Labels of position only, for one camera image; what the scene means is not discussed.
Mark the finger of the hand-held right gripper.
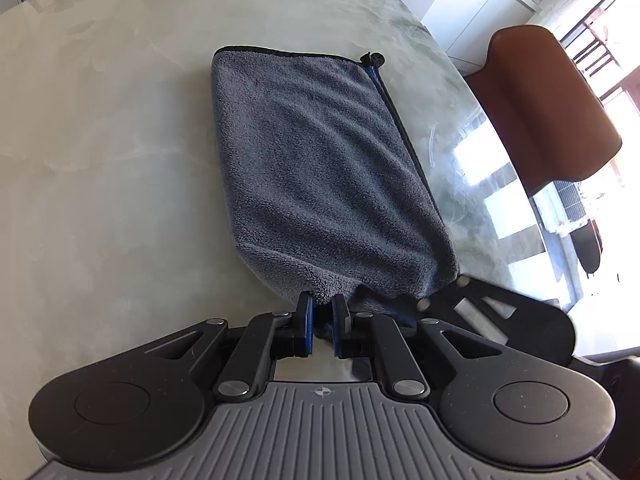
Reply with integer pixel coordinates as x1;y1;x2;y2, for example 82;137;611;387
390;275;522;342

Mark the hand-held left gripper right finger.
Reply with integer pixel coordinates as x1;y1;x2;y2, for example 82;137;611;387
331;294;506;401

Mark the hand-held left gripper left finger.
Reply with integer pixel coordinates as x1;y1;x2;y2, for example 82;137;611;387
135;292;316;401

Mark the blue and grey towel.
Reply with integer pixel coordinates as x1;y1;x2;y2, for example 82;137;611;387
210;46;461;342

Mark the brown leather chair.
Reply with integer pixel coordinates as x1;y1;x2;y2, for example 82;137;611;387
462;25;624;196

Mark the white low cabinet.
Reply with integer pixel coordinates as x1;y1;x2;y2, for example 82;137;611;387
390;0;544;77

